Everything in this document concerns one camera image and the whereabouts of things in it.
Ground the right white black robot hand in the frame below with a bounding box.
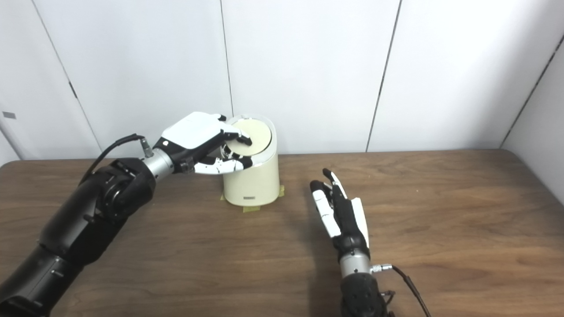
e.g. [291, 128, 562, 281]
[310, 168, 371, 260]

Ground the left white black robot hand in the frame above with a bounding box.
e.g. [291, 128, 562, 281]
[161, 112, 254, 175]

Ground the cream-colored bin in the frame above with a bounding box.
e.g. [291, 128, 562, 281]
[222, 114, 280, 206]

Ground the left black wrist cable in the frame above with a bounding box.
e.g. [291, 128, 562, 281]
[78, 134, 154, 185]

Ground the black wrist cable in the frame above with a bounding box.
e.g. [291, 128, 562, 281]
[78, 134, 154, 185]
[371, 263, 432, 317]

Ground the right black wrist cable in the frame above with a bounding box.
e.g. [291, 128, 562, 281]
[371, 263, 432, 317]

